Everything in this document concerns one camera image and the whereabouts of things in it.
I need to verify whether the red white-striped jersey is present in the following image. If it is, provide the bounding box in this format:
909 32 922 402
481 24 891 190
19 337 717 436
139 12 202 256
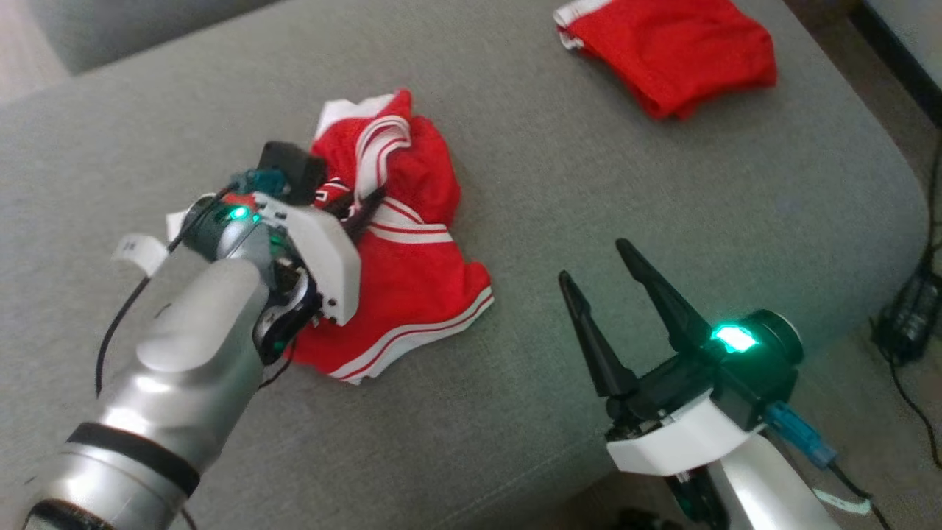
283 88 495 386

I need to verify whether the red shorts white waistband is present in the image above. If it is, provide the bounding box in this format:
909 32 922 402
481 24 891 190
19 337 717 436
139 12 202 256
553 0 779 121

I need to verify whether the blue-plug right arm cable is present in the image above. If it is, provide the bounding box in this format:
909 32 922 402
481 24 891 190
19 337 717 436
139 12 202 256
764 402 895 530

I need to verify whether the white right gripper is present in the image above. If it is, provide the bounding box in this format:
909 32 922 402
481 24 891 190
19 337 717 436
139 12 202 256
557 237 768 478

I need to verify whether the grey sofa cushion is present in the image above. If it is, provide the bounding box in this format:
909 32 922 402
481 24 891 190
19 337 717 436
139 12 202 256
22 0 280 74

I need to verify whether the black floor cable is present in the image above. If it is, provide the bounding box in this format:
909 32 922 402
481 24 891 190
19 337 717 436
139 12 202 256
887 129 942 472

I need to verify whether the grey fabric sofa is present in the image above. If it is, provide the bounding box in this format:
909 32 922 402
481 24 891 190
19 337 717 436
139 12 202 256
0 0 932 530

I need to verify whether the white furniture black base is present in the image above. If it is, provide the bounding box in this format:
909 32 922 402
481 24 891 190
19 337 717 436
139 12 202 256
850 0 942 127

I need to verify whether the black power adapter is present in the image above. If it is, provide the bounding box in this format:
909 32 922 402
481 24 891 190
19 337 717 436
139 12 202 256
871 265 942 365

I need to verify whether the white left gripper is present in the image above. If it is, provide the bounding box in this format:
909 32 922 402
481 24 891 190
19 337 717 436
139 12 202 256
254 188 389 327

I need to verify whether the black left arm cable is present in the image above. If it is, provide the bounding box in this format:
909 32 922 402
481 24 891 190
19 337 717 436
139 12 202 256
94 168 289 400

